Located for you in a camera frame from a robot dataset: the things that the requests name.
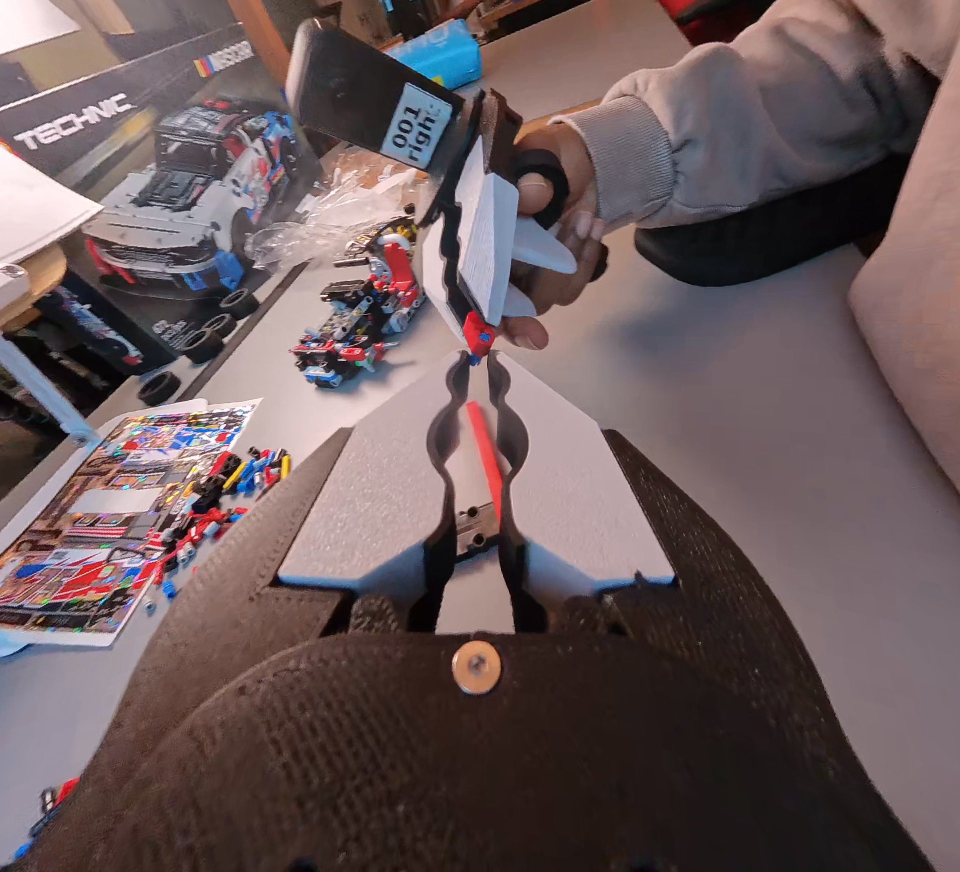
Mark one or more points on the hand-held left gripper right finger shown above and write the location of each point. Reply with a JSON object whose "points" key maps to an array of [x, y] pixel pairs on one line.
{"points": [[585, 512]]}

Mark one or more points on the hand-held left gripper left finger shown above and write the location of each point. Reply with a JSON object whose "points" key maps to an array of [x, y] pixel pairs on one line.
{"points": [[367, 504]]}

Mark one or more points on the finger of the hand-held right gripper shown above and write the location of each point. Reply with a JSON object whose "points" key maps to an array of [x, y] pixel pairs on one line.
{"points": [[487, 249], [442, 279]]}

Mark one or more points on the red lego connector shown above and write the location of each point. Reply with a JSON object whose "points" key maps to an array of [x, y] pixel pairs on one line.
{"points": [[474, 332]]}

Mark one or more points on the black lego panel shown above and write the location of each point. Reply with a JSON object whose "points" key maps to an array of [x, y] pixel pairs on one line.
{"points": [[474, 531]]}

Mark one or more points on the long red lego beam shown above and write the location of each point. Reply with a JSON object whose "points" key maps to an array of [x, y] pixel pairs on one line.
{"points": [[486, 448]]}

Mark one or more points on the person's right forearm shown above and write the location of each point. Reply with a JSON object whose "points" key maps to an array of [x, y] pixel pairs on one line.
{"points": [[750, 99]]}

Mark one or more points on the partly built lego car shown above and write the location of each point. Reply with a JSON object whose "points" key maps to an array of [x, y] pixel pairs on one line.
{"points": [[360, 309]]}

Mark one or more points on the pile of mixed lego pieces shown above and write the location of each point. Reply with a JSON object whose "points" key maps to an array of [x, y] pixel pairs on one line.
{"points": [[217, 497]]}

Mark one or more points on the black lego tyre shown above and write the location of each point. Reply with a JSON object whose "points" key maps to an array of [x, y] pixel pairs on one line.
{"points": [[240, 302]]}

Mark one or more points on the black lego box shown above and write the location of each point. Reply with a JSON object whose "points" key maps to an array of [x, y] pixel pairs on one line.
{"points": [[150, 212]]}

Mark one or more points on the lego instruction booklet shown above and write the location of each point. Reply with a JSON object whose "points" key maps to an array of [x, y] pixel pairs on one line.
{"points": [[37, 204]]}

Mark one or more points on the person's right hand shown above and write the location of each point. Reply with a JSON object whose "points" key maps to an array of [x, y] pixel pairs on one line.
{"points": [[581, 227]]}

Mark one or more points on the light blue padded case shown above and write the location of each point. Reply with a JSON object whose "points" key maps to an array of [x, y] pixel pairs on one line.
{"points": [[442, 54]]}

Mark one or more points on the clear plastic bag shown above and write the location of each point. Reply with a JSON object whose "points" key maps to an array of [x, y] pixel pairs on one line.
{"points": [[337, 212]]}

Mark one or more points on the colourful sticker sheet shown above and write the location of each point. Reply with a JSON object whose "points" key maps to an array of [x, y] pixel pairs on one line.
{"points": [[97, 512]]}

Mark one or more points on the pile of black blue pins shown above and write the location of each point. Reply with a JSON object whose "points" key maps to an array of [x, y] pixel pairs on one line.
{"points": [[49, 812]]}

